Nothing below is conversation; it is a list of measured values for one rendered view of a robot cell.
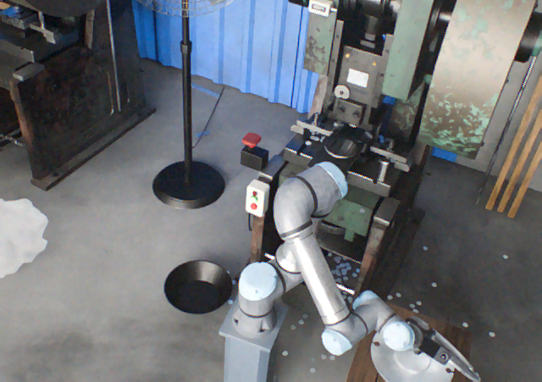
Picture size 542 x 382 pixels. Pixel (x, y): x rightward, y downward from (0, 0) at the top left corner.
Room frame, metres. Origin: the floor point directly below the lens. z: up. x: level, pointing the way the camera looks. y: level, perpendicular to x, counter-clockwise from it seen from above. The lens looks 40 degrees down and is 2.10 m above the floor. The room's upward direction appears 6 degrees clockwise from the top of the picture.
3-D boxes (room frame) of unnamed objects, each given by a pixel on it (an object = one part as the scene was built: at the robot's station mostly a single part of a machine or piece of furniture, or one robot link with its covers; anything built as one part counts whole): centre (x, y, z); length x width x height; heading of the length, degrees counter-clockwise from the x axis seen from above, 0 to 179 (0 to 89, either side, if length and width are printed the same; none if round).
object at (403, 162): (1.84, -0.46, 0.76); 0.17 x 0.06 x 0.10; 67
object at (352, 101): (1.87, -0.29, 1.04); 0.17 x 0.15 x 0.30; 157
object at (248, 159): (1.82, 0.07, 0.62); 0.10 x 0.06 x 0.20; 67
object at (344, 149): (1.75, -0.24, 0.72); 0.25 x 0.14 x 0.14; 157
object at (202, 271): (1.64, 0.27, 0.04); 0.30 x 0.30 x 0.07
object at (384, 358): (1.19, -0.55, 0.35); 0.29 x 0.29 x 0.01
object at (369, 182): (1.91, -0.31, 0.68); 0.45 x 0.30 x 0.06; 67
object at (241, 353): (1.21, 0.01, 0.23); 0.19 x 0.19 x 0.45; 73
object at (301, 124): (1.97, -0.15, 0.76); 0.17 x 0.06 x 0.10; 67
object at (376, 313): (1.04, -0.32, 0.76); 0.11 x 0.11 x 0.08; 44
